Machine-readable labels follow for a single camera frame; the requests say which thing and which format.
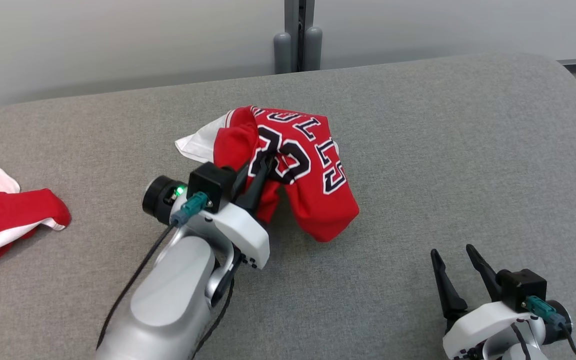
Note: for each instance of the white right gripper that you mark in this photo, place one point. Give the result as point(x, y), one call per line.
point(478, 325)

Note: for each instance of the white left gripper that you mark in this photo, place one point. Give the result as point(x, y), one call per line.
point(243, 232)

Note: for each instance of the red basketball jersey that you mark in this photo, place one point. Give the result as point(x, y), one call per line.
point(318, 200)

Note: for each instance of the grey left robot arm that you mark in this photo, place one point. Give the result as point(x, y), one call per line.
point(173, 300)

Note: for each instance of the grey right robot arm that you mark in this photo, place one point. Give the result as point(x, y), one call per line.
point(503, 352)

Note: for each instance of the red and white garment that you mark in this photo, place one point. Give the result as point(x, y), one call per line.
point(8, 210)

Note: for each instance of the grey fabric sofa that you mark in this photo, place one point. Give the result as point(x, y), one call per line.
point(418, 175)

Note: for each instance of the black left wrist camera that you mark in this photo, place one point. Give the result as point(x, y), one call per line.
point(210, 182)

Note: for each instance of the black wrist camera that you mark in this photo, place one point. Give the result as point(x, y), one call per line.
point(520, 287)
point(210, 182)

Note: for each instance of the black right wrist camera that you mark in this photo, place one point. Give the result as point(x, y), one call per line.
point(520, 287)

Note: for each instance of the grey rounded post foot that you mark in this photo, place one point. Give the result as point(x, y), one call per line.
point(313, 47)
point(282, 52)

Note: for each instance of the grey partition post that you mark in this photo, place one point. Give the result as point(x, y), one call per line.
point(292, 20)

